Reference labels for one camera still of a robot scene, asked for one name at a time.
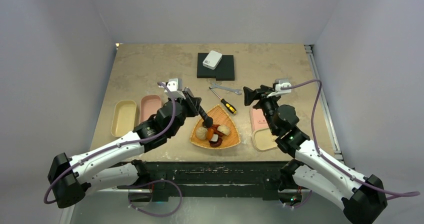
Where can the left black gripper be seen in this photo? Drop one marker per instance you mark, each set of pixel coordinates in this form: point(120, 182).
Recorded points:
point(192, 112)

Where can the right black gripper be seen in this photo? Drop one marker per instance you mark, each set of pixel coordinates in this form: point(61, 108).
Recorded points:
point(250, 95)

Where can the black metal tongs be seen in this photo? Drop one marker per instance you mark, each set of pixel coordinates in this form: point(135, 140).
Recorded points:
point(196, 109)

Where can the orange fried chicken piece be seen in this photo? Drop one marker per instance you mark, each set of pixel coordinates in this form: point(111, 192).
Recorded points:
point(210, 133)

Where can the beige steamed bun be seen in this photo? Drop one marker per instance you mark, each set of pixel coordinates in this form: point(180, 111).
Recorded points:
point(224, 129)
point(201, 133)

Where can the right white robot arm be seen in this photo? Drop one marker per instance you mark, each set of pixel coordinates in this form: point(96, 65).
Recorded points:
point(354, 193)

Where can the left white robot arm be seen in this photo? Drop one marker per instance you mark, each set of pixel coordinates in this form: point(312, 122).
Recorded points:
point(72, 177)

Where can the pink lunch box lid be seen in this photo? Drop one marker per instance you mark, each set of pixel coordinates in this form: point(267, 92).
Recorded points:
point(257, 119)

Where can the beige lunch box lid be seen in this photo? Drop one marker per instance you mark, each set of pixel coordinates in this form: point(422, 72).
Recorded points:
point(263, 140)

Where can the white small box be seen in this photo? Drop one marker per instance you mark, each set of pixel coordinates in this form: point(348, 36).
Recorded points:
point(212, 60)

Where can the pink lunch box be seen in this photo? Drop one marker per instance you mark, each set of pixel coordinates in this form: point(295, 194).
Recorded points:
point(149, 105)

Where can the beige lunch box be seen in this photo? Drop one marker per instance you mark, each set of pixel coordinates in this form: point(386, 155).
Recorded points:
point(124, 117)

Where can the dark red sausage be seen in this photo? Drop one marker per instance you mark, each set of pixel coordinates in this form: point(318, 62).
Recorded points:
point(216, 131)

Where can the woven bamboo basket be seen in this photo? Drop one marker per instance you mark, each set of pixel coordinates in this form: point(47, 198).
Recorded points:
point(220, 116)

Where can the white black sushi piece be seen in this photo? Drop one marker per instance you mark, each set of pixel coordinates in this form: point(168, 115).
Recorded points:
point(214, 138)

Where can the silver wrench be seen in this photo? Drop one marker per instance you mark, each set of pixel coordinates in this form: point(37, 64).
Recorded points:
point(235, 91)

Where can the dark red round food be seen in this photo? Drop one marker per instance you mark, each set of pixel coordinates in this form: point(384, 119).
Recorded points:
point(217, 143)

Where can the yellow black screwdriver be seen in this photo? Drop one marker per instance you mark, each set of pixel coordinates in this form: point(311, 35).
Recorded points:
point(227, 105)

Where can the black foam block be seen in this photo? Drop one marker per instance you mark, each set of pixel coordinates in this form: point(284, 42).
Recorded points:
point(225, 71)

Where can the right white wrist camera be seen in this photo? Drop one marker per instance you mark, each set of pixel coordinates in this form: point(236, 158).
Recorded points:
point(280, 87)

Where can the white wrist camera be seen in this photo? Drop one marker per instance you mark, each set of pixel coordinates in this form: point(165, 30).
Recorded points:
point(174, 88)
point(280, 87)

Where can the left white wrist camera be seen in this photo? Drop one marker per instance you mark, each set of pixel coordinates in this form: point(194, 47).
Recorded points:
point(174, 88)

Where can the black table front frame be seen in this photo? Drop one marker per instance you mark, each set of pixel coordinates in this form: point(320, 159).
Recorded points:
point(222, 179)

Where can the aluminium rail right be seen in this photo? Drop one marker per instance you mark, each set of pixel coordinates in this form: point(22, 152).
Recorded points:
point(325, 108)

